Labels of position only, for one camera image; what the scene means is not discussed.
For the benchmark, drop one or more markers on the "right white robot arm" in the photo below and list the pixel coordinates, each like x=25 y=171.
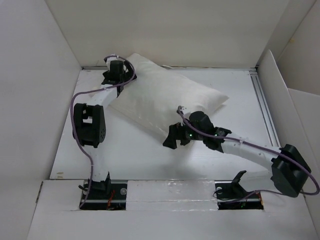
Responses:
x=286 y=168

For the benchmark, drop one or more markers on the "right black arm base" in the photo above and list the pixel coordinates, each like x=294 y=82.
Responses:
x=231 y=195

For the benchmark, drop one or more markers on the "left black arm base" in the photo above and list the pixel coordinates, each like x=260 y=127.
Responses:
x=107 y=195

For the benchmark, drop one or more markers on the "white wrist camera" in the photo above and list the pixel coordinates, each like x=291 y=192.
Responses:
x=111 y=57
x=182 y=110

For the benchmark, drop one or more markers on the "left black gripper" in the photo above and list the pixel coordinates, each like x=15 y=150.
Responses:
x=128 y=74

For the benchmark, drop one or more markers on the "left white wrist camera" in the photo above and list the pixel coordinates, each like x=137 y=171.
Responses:
x=111 y=57

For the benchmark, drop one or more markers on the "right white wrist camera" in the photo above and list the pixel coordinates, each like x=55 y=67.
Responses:
x=182 y=110

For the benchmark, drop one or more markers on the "cream pillowcase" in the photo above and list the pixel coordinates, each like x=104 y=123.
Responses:
x=153 y=98

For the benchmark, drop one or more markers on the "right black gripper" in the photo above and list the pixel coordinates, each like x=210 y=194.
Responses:
x=176 y=131

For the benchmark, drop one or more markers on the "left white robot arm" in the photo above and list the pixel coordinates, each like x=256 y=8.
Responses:
x=88 y=119

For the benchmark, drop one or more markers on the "aluminium rail right side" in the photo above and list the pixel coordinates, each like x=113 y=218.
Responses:
x=267 y=118

